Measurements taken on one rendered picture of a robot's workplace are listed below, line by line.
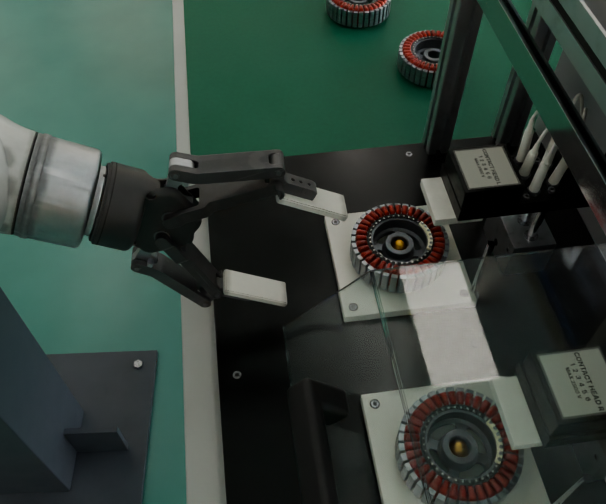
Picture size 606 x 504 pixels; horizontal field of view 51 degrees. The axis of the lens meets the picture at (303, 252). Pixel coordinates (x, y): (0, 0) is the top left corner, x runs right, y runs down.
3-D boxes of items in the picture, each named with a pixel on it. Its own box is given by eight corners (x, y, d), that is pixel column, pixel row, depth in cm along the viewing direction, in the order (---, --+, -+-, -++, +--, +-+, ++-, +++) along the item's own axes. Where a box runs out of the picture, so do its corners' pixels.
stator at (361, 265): (359, 301, 72) (361, 283, 69) (342, 225, 78) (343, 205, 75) (456, 290, 73) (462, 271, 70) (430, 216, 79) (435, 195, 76)
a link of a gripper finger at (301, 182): (260, 175, 57) (273, 151, 55) (310, 190, 59) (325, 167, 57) (261, 187, 56) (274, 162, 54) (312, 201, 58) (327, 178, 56)
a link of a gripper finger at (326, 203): (273, 181, 58) (276, 175, 58) (340, 200, 61) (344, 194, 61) (275, 203, 56) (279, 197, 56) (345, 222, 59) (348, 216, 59)
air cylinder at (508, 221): (501, 276, 75) (514, 248, 71) (482, 228, 80) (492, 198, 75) (542, 271, 76) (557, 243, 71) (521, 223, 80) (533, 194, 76)
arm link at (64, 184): (28, 185, 60) (93, 201, 62) (8, 257, 54) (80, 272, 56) (44, 110, 54) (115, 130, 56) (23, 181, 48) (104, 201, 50)
